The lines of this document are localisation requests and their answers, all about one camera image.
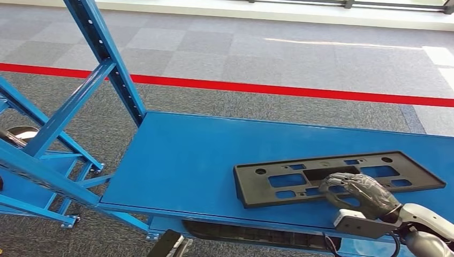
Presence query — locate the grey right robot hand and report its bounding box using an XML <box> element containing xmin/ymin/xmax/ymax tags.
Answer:
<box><xmin>318</xmin><ymin>172</ymin><xmax>402</xmax><ymax>221</ymax></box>

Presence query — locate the black plastic frame part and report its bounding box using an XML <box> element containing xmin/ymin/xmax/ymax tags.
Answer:
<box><xmin>233</xmin><ymin>151</ymin><xmax>447</xmax><ymax>209</ymax></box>

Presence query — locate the large black plastic car part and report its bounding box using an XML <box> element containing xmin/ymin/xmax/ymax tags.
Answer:
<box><xmin>183</xmin><ymin>220</ymin><xmax>342</xmax><ymax>253</ymax></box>

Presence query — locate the blue metal shelf rack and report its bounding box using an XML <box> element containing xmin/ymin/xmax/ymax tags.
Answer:
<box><xmin>0</xmin><ymin>0</ymin><xmax>454</xmax><ymax>257</ymax></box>

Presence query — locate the shiny black rounded part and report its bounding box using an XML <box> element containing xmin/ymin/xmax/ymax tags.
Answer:
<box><xmin>0</xmin><ymin>126</ymin><xmax>40</xmax><ymax>148</ymax></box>

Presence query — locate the red floor tape line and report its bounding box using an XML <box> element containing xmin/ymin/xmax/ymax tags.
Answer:
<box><xmin>0</xmin><ymin>63</ymin><xmax>454</xmax><ymax>108</ymax></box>

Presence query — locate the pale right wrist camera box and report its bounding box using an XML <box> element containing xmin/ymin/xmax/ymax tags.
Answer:
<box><xmin>332</xmin><ymin>208</ymin><xmax>402</xmax><ymax>240</ymax></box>

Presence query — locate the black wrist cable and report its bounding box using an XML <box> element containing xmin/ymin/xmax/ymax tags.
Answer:
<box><xmin>321</xmin><ymin>230</ymin><xmax>402</xmax><ymax>257</ymax></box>

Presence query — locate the dark window frame rail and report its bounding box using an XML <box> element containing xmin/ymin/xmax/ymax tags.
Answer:
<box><xmin>248</xmin><ymin>0</ymin><xmax>454</xmax><ymax>15</ymax></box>

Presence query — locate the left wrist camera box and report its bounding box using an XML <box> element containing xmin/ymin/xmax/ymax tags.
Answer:
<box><xmin>147</xmin><ymin>230</ymin><xmax>192</xmax><ymax>257</ymax></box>

